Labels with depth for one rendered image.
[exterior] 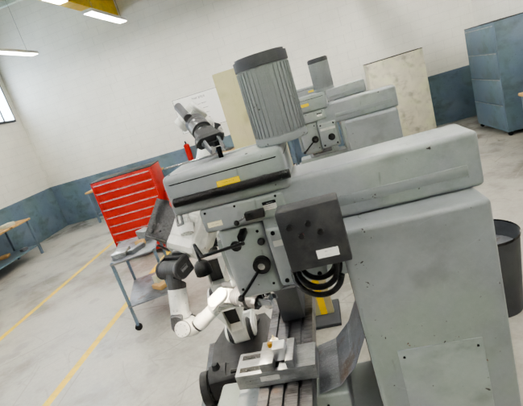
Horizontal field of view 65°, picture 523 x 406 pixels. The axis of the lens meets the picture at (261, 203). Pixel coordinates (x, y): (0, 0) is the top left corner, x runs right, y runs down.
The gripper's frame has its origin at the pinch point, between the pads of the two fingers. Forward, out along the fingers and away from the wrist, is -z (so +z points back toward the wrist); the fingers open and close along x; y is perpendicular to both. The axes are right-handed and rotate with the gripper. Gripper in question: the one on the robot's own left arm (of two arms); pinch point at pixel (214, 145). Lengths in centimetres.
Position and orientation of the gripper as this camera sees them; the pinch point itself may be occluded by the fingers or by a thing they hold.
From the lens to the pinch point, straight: 165.2
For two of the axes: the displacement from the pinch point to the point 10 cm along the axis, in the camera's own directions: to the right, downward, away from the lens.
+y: 0.1, -6.7, -7.4
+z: -5.4, -6.3, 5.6
